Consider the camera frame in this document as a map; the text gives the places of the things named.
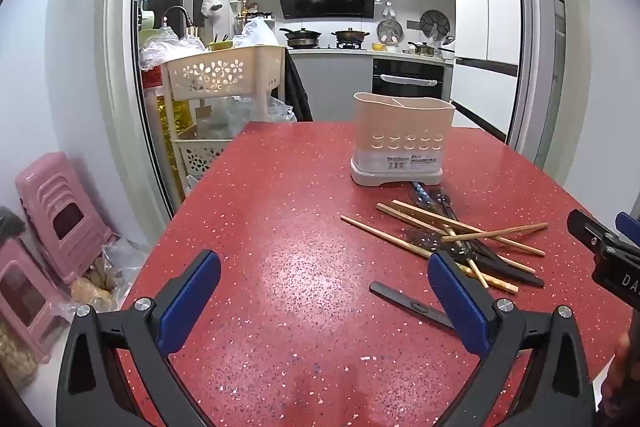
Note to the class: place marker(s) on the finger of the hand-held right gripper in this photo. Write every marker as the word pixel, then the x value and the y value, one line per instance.
pixel 590 231
pixel 628 224

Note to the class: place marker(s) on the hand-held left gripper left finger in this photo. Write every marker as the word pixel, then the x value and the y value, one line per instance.
pixel 192 294

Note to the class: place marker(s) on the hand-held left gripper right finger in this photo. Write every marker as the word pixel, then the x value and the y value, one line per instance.
pixel 457 297

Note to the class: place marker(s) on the black utensil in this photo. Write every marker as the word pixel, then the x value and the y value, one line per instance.
pixel 410 302

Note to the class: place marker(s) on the black knife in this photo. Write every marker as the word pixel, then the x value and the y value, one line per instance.
pixel 515 276

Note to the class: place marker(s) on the dark spoon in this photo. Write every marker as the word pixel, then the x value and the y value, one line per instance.
pixel 417 238

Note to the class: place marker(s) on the blue patterned wooden chopstick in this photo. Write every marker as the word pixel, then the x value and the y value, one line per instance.
pixel 419 192

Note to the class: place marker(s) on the beige plastic utensil holder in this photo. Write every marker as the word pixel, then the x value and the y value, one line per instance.
pixel 400 132

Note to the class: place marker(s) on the person's right hand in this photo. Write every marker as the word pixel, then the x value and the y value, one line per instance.
pixel 624 372

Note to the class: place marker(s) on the clear bag of ginger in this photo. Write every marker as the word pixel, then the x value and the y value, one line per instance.
pixel 102 279

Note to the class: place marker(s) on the pink plastic stool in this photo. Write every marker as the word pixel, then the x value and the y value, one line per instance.
pixel 25 302
pixel 60 214

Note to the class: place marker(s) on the clear bag of nuts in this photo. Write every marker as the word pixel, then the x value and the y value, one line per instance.
pixel 15 359

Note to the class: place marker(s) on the black built-in oven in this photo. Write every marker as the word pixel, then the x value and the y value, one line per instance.
pixel 407 79

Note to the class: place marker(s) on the beige plastic storage cart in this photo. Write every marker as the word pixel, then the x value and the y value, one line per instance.
pixel 220 72

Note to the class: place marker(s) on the black jacket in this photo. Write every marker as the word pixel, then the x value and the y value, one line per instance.
pixel 298 92

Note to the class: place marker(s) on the white refrigerator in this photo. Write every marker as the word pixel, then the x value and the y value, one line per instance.
pixel 492 7

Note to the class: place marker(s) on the small cooking pot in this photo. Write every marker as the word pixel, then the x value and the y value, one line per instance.
pixel 424 49

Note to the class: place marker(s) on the crumpled clear plastic bags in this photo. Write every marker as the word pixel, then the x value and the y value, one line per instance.
pixel 165 47

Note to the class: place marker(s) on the green plastic basket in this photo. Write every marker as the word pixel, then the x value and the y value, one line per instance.
pixel 222 45

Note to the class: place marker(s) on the round metal steamer rack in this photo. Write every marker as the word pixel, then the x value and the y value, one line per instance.
pixel 435 24

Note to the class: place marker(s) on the white plastic bag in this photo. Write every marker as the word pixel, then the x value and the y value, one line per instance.
pixel 257 33

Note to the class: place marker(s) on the round hanging pot lid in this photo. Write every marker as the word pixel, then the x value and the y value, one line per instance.
pixel 387 29

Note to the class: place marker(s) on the black wok with lid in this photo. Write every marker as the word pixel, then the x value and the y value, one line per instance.
pixel 351 36

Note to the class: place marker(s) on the black kitchen faucet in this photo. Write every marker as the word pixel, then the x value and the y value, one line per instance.
pixel 176 13

